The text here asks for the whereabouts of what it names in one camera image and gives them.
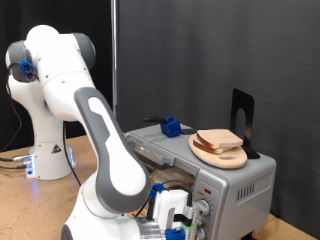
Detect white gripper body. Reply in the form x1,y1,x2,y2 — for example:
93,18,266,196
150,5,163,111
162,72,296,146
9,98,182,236
151,189,190,232

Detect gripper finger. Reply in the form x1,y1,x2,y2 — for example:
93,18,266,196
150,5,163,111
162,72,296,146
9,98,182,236
192,208,203,223

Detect silver oven knob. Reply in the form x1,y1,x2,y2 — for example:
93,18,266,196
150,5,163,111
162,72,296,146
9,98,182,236
194,198,212,218
195,226,207,240

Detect glass oven door with handle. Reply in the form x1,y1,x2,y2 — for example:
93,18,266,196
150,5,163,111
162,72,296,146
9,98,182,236
125,133,201,201

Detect silver toaster oven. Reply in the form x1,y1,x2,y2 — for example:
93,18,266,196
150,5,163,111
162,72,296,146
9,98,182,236
124,120,278,240

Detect wooden toy toast slice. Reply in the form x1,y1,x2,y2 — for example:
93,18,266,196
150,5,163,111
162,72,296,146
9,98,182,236
196,128,244,149
192,134,234,155

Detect oval wooden plate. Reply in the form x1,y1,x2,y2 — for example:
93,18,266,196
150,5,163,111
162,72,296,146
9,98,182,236
188,132,249,170

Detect black metal bookend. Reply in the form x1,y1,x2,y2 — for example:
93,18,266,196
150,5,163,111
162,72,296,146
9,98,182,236
229,87,262,160

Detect metal pole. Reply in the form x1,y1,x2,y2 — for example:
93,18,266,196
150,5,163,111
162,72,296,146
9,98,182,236
110,0,119,116

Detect gray backdrop curtain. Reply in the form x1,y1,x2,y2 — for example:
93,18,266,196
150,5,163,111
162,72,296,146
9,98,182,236
117,0,320,239

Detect black backdrop curtain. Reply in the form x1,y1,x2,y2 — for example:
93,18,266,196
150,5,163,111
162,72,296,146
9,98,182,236
0,0,115,153

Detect blue cable clip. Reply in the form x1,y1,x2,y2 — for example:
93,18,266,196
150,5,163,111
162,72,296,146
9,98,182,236
149,182,168,200
18,59,38,83

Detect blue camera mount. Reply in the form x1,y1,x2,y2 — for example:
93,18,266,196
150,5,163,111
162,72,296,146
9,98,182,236
164,227,187,240

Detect black base cable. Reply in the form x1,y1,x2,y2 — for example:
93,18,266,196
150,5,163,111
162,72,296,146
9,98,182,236
0,154,33,164
0,163,29,171

